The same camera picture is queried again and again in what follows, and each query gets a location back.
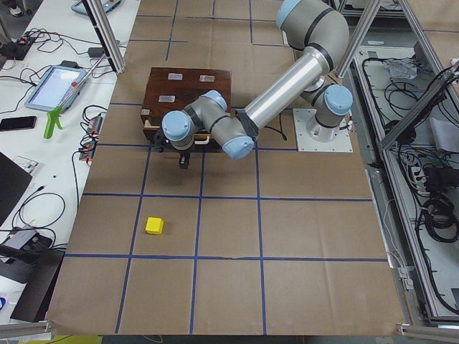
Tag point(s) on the teach pendant tablet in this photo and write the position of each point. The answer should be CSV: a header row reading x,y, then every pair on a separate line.
x,y
54,86

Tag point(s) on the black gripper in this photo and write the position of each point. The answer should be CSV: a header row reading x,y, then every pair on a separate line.
x,y
183,160

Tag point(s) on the black smartphone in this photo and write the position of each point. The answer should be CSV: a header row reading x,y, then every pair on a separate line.
x,y
18,123

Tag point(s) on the green handled grabber stick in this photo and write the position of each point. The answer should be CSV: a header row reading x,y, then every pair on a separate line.
x,y
53,116

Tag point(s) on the yellow block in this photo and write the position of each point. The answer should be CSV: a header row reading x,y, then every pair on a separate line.
x,y
154,226

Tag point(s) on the dark wooden drawer box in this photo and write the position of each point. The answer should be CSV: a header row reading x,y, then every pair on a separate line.
x,y
170,88

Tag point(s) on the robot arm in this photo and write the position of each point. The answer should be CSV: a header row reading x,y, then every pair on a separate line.
x,y
312,27

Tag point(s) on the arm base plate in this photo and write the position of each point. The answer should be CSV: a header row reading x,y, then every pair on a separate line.
x,y
311,137

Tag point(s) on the black power adapter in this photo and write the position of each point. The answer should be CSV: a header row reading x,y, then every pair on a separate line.
x,y
95,52

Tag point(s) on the aluminium frame post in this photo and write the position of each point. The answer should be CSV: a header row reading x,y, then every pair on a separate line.
x,y
105,35

